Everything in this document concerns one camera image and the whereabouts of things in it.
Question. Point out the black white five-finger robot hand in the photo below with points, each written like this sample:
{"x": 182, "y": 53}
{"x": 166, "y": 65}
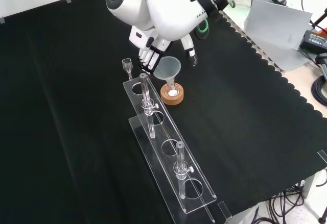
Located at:
{"x": 150, "y": 55}

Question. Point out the translucent plastic funnel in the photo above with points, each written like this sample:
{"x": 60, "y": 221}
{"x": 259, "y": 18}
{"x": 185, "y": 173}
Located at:
{"x": 167, "y": 67}

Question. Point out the clear glass weighing funnel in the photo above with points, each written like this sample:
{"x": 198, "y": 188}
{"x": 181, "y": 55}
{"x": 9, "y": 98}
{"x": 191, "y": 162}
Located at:
{"x": 127, "y": 64}

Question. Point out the clear round-bottom flask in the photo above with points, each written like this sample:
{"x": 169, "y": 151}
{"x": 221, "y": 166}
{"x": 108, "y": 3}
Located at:
{"x": 172, "y": 91}

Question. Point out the clear acrylic funnel stand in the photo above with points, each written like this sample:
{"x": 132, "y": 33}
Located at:
{"x": 178, "y": 162}

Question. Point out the black bench cloth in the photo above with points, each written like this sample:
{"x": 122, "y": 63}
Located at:
{"x": 64, "y": 119}

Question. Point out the black power adapter yellow label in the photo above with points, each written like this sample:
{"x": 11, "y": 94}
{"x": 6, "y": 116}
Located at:
{"x": 315, "y": 40}

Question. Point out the clear cloth clip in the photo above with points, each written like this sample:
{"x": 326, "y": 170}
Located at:
{"x": 224, "y": 210}
{"x": 322, "y": 156}

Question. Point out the black tripod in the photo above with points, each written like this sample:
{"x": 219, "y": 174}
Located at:
{"x": 319, "y": 20}

